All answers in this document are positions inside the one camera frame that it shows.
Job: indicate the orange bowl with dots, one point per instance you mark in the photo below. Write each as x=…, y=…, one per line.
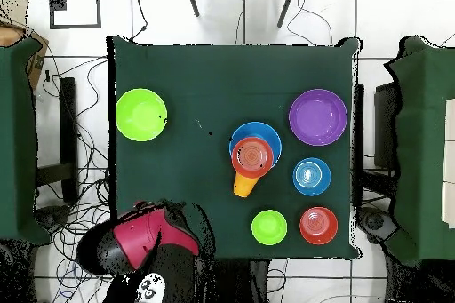
x=252, y=157
x=318, y=225

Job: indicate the large blue bowl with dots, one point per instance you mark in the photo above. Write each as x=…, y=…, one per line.
x=259, y=129

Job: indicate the orange-yellow stepped cup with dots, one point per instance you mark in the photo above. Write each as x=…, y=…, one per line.
x=243, y=186

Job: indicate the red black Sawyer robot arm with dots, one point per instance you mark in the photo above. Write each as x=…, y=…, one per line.
x=142, y=235

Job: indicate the dark green tablecloth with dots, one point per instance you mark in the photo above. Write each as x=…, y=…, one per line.
x=177, y=175

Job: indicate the small light green bowl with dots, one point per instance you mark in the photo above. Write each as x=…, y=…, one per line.
x=269, y=227

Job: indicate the small blue bowl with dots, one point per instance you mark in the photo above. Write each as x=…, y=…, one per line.
x=312, y=176

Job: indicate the large green bowl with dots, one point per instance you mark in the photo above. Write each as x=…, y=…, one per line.
x=141, y=114

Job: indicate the purple bowl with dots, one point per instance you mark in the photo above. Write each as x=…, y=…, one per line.
x=318, y=117

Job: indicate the black tripod leg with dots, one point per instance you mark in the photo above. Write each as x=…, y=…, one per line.
x=192, y=1
x=287, y=6

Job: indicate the black box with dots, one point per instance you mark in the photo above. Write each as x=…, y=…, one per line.
x=385, y=121

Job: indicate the black floor stand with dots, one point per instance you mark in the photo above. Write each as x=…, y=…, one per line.
x=69, y=121

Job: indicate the grey stand base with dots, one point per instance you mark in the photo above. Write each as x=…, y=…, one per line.
x=375, y=223
x=51, y=216

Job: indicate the green cloth side table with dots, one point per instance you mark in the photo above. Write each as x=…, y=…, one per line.
x=423, y=157
x=16, y=139

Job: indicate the brown cardboard box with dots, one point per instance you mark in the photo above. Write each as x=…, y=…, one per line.
x=35, y=57

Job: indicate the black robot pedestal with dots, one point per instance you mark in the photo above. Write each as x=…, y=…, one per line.
x=241, y=281

